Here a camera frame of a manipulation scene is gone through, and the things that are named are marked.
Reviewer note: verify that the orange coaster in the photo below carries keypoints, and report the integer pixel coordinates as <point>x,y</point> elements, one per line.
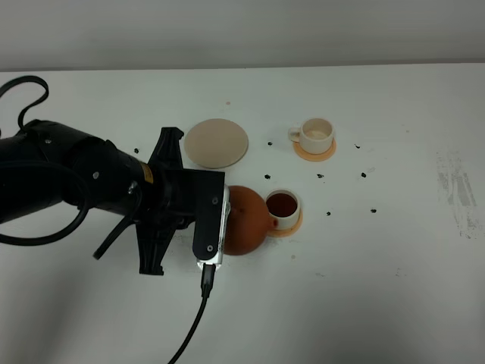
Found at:
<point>314,157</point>
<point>288,232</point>

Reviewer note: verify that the orange coaster near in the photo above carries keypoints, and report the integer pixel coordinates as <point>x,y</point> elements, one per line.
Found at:
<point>288,232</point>

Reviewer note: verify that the beige round teapot coaster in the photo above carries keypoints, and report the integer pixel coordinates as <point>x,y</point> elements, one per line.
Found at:
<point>216,143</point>

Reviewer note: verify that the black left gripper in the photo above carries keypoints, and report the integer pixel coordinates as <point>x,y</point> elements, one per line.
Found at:
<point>157,192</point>

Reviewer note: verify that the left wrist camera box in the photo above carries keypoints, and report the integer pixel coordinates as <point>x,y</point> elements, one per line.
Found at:
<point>212,212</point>

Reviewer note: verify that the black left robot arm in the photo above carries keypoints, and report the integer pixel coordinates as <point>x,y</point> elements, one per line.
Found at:
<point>46,163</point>

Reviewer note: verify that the orange coaster far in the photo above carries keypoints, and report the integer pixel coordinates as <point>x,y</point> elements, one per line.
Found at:
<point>314,157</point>

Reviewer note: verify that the brown clay teapot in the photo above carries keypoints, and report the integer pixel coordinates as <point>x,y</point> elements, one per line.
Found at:
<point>248,223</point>

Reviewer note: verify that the white teacup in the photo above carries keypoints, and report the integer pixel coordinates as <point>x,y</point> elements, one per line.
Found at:
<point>315,136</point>
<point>284,208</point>

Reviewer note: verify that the white teacup far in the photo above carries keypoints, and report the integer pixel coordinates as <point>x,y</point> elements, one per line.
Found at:
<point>315,136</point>

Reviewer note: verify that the white teacup near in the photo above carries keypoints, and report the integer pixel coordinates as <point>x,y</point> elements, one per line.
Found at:
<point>284,208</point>

